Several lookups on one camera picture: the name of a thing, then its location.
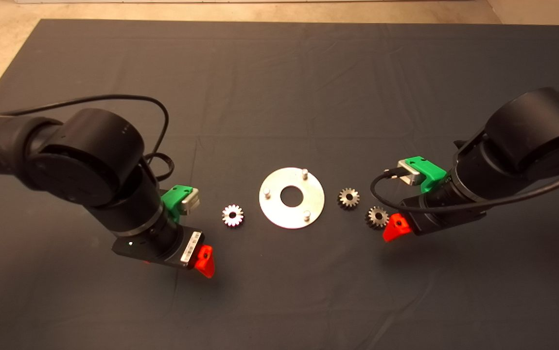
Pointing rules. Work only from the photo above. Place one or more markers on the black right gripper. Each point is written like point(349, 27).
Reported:
point(435, 214)

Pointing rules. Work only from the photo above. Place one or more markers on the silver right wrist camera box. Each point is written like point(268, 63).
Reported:
point(408, 172)

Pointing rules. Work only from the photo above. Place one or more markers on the dark grey table cloth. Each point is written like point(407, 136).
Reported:
point(279, 97)

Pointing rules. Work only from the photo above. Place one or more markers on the round metal carrier plate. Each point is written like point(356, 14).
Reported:
point(272, 209)

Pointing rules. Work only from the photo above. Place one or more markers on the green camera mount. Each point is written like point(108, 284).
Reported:
point(427, 170)
point(175, 197)

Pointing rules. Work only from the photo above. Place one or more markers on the green left camera mount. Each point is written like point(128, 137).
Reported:
point(175, 197)

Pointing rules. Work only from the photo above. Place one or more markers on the green right camera mount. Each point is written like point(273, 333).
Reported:
point(427, 170)

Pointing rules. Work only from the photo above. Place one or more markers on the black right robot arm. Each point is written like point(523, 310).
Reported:
point(527, 126)

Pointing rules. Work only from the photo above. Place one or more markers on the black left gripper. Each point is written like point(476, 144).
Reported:
point(163, 248)

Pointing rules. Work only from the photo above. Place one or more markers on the small steel planetary gear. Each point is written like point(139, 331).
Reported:
point(237, 219)
point(343, 201)
point(372, 221)

